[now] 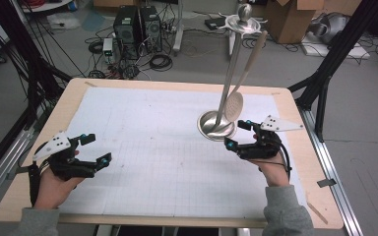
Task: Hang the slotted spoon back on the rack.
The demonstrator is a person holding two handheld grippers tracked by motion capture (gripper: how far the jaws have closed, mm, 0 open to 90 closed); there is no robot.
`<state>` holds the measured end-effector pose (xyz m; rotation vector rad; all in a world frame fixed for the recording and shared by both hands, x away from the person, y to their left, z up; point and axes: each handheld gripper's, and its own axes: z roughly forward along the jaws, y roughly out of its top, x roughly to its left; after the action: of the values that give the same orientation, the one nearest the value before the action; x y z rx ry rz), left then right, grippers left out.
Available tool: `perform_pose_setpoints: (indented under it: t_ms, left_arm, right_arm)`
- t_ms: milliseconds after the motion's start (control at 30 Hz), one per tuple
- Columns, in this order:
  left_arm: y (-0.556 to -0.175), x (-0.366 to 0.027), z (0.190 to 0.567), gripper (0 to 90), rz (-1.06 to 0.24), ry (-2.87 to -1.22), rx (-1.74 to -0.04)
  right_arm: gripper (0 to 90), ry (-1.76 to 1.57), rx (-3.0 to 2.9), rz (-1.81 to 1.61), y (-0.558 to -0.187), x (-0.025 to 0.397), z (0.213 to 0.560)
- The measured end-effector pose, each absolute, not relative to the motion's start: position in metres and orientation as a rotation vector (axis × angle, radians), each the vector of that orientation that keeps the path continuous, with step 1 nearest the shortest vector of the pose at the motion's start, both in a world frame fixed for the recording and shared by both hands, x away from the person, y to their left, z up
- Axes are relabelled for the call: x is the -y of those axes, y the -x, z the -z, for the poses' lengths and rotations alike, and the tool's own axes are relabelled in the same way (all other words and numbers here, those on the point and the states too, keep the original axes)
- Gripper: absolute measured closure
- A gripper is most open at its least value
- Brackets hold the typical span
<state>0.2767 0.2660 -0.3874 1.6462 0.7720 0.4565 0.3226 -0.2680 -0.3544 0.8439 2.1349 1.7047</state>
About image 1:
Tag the metal utensil stand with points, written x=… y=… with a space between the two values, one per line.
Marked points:
x=216 y=126

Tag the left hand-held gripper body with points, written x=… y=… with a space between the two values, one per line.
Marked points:
x=62 y=164

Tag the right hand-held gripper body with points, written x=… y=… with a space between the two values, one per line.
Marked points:
x=265 y=147

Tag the black frame strut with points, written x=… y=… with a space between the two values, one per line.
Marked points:
x=29 y=65
x=328 y=65

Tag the small white device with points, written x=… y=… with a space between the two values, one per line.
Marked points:
x=108 y=49

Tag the black computer tower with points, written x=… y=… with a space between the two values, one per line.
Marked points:
x=151 y=28
x=126 y=31

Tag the person's right hand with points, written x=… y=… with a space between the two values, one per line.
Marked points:
x=274 y=172

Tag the grey bag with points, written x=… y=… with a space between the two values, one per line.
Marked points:
x=329 y=28

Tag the large cardboard box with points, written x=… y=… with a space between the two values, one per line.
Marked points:
x=292 y=21

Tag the white grid mat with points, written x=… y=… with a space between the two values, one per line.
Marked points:
x=144 y=131

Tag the aluminium rail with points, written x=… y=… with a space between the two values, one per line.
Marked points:
x=331 y=170
x=3 y=170

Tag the person's left hand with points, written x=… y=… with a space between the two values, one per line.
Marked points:
x=52 y=191

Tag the round white table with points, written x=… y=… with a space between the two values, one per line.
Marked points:
x=46 y=5

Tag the black tape piece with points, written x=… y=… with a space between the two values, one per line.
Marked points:
x=326 y=183

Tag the flat black box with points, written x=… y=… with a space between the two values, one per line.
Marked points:
x=215 y=23

